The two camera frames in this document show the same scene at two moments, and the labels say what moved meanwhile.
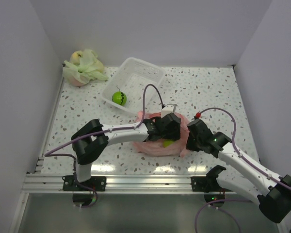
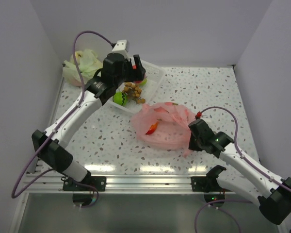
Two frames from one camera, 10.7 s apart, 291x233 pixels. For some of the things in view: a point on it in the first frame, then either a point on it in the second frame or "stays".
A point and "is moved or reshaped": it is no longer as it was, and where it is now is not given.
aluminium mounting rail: [117, 184] stays
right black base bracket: [205, 184] stays
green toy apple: [166, 142] to [143, 82]
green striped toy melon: [119, 97] stays
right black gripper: [189, 146] stays
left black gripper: [174, 133] to [137, 74]
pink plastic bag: [156, 147] is moved or reshaped
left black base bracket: [98, 183] stays
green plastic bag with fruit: [84, 66] stays
